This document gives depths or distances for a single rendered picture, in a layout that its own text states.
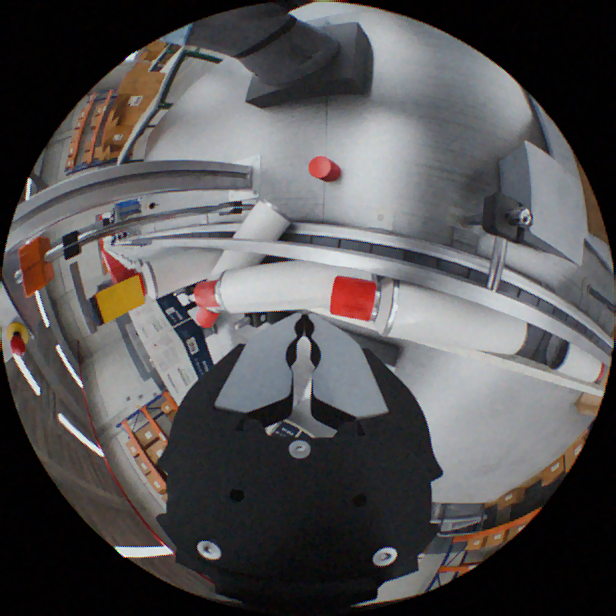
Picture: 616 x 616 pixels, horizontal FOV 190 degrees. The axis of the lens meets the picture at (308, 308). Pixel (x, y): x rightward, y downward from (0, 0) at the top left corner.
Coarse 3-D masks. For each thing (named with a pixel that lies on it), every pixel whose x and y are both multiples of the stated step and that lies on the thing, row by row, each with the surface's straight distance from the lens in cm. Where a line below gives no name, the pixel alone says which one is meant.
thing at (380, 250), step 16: (144, 240) 97; (288, 240) 27; (304, 240) 26; (320, 240) 25; (336, 240) 24; (272, 256) 30; (384, 256) 23; (400, 256) 22; (416, 256) 22; (448, 272) 23; (464, 272) 23; (480, 272) 24; (512, 288) 26; (544, 304) 30; (576, 320) 37; (528, 336) 30; (544, 336) 32; (592, 336) 44; (528, 352) 32; (544, 352) 34; (608, 352) 55
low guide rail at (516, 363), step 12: (324, 312) 23; (360, 324) 22; (372, 324) 21; (444, 348) 22; (456, 348) 22; (480, 360) 24; (492, 360) 25; (504, 360) 25; (516, 360) 27; (528, 360) 30; (528, 372) 29; (540, 372) 30; (552, 372) 33; (564, 384) 37; (576, 384) 41; (588, 384) 47
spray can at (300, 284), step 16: (224, 272) 23; (240, 272) 21; (256, 272) 20; (272, 272) 20; (288, 272) 19; (304, 272) 19; (320, 272) 18; (336, 272) 18; (352, 272) 18; (208, 288) 24; (224, 288) 21; (240, 288) 20; (256, 288) 20; (272, 288) 19; (288, 288) 19; (304, 288) 18; (320, 288) 18; (208, 304) 25; (224, 304) 22; (240, 304) 21; (256, 304) 20; (272, 304) 20; (288, 304) 20; (304, 304) 19; (320, 304) 19
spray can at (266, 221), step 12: (264, 204) 24; (252, 216) 25; (264, 216) 24; (276, 216) 24; (288, 216) 24; (240, 228) 26; (252, 228) 24; (264, 228) 24; (276, 228) 24; (276, 240) 26; (228, 252) 26; (240, 252) 25; (216, 264) 28; (228, 264) 26; (240, 264) 25; (252, 264) 26; (216, 276) 27; (204, 312) 31; (216, 312) 31; (204, 324) 32
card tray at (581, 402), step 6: (612, 336) 65; (606, 372) 74; (606, 378) 78; (600, 384) 75; (582, 396) 68; (588, 396) 72; (594, 396) 77; (600, 396) 83; (576, 402) 67; (582, 402) 71; (588, 402) 76; (594, 402) 82; (600, 402) 89; (582, 408) 70; (588, 408) 76; (594, 408) 83; (588, 414) 74; (594, 414) 80
